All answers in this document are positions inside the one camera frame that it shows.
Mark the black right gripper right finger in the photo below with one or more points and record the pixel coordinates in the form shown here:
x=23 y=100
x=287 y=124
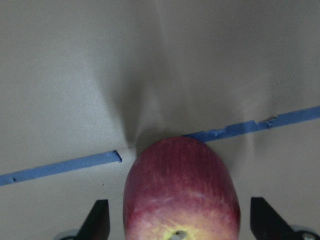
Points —
x=267 y=224

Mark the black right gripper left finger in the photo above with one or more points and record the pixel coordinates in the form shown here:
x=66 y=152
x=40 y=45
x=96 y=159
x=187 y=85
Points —
x=97 y=223

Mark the red yellow apple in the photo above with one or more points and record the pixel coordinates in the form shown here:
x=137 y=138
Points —
x=179 y=189

